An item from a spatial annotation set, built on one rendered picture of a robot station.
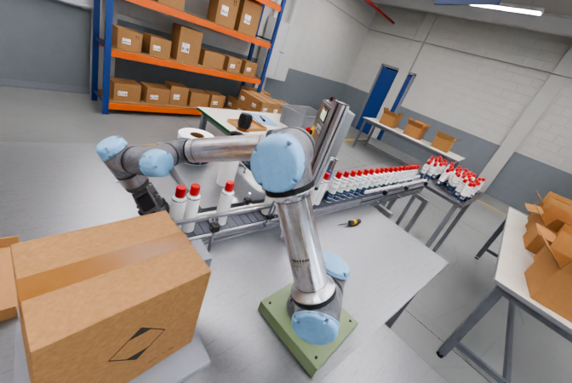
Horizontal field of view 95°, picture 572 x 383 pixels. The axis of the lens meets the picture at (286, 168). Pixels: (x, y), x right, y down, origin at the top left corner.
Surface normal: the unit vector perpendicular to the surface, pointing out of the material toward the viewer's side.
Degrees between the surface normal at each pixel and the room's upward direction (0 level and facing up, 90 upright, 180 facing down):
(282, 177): 82
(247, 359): 0
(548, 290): 90
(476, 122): 90
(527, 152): 90
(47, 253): 0
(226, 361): 0
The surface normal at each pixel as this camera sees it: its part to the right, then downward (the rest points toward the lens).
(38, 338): 0.31, -0.86
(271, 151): -0.31, 0.17
